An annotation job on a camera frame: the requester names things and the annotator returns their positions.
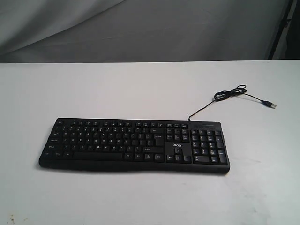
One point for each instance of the black acer keyboard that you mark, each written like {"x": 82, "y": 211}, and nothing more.
{"x": 135, "y": 145}

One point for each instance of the black stand pole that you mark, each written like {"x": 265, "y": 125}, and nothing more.
{"x": 279, "y": 43}

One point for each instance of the grey backdrop cloth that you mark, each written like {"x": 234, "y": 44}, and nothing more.
{"x": 49, "y": 31}

